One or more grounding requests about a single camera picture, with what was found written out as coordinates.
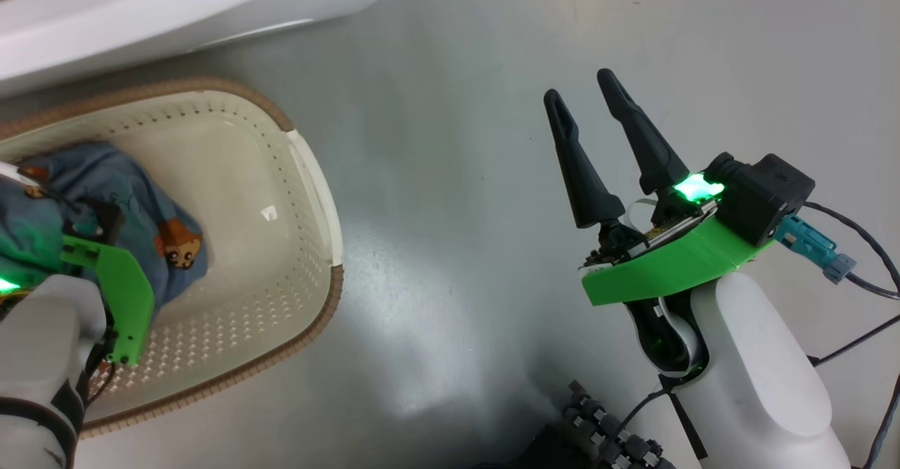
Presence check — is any blue printed garment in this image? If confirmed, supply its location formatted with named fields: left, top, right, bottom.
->
left=0, top=142, right=208, bottom=308

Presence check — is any cream basket with brown rim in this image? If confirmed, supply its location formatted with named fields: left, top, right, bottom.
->
left=0, top=77, right=344, bottom=438

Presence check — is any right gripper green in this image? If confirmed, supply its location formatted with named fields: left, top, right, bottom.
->
left=543, top=68, right=774, bottom=307

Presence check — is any white front-load washing machine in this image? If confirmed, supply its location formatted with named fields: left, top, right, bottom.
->
left=0, top=0, right=428, bottom=97

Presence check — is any black cable drag chain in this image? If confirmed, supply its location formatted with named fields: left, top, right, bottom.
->
left=562, top=381, right=676, bottom=469

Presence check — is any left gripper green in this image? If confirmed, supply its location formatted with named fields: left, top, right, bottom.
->
left=62, top=202, right=155, bottom=366

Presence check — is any right camera cable teal plug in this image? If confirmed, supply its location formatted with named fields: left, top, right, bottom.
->
left=773, top=202, right=900, bottom=297

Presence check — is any thin black cable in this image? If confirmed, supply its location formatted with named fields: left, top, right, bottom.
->
left=865, top=378, right=900, bottom=469
left=809, top=314, right=900, bottom=368

